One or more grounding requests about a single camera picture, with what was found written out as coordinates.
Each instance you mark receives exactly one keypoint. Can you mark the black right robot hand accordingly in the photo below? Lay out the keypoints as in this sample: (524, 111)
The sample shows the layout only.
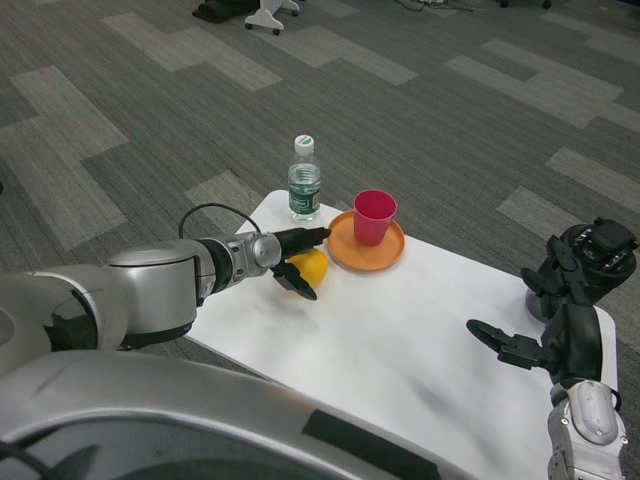
(575, 345)

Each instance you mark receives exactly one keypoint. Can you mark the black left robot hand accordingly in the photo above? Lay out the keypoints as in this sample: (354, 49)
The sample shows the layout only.
(300, 239)

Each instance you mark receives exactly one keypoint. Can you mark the yellow lemon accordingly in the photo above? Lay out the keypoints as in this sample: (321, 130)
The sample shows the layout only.
(315, 267)

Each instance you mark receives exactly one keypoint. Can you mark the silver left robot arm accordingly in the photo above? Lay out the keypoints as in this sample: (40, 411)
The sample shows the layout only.
(150, 290)

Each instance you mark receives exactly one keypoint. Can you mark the clear plastic water bottle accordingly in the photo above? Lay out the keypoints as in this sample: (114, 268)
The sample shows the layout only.
(304, 200)

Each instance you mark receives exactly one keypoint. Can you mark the orange round plate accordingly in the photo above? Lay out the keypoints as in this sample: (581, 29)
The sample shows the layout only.
(370, 257)

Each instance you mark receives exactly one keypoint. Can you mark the pink plastic cup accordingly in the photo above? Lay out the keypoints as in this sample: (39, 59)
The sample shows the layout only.
(372, 225)

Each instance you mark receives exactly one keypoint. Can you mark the black cylindrical container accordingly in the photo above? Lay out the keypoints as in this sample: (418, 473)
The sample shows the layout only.
(610, 280)

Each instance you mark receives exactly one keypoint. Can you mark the white rolling stand base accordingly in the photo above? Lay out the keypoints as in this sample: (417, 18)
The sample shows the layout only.
(265, 17)

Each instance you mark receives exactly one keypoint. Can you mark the silver robot chest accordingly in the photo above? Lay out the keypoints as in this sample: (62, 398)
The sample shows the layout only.
(150, 425)

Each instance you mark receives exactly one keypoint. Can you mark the black bag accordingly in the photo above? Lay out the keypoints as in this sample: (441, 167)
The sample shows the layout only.
(220, 10)

